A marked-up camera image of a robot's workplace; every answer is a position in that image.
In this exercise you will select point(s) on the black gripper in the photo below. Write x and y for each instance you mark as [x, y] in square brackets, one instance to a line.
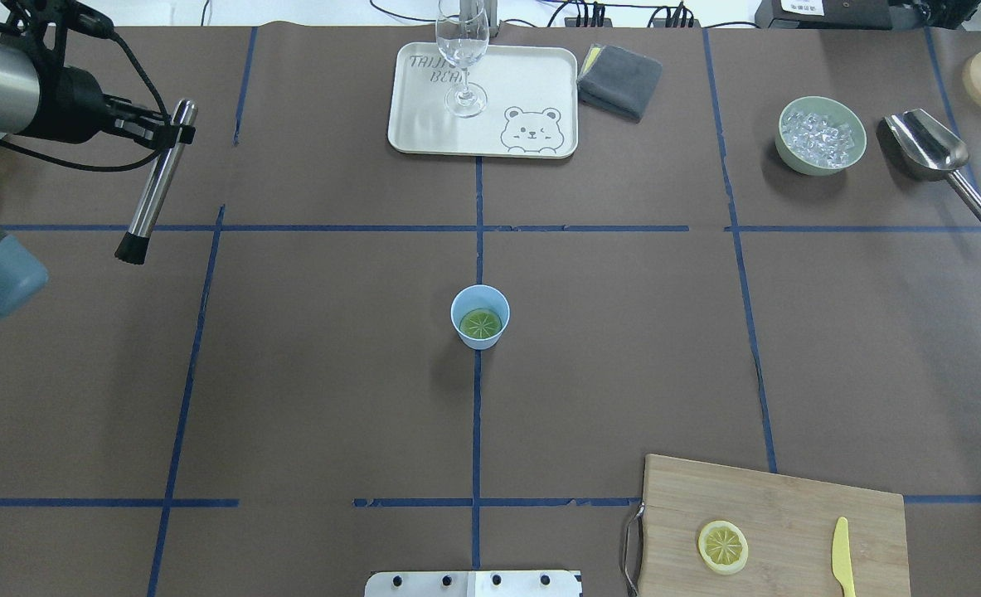
[70, 102]

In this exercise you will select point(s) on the steel muddler black tip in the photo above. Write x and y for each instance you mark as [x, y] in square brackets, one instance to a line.
[134, 246]

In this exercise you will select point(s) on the yellow lemon slice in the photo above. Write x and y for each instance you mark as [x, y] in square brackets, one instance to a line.
[480, 324]
[722, 547]

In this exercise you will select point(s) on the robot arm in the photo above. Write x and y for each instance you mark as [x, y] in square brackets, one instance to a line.
[22, 274]

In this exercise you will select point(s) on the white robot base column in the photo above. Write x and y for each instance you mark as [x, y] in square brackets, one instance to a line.
[475, 583]

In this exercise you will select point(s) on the light blue paper cup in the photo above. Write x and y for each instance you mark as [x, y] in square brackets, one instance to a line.
[480, 296]

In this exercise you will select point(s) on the clear wine glass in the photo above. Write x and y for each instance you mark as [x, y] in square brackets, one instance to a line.
[462, 35]

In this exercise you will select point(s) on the cream bear serving tray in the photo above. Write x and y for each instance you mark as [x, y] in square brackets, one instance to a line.
[531, 109]

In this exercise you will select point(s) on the grey folded cloth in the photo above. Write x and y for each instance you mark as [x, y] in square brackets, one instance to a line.
[618, 80]

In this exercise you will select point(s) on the green bowl of ice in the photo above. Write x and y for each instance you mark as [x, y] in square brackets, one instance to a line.
[819, 136]

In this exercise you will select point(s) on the wooden cutting board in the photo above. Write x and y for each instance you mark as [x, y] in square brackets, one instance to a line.
[788, 522]

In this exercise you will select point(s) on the steel ice scoop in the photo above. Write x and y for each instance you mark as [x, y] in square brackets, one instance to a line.
[933, 152]

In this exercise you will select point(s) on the yellow plastic knife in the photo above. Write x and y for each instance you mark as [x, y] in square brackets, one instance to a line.
[841, 558]

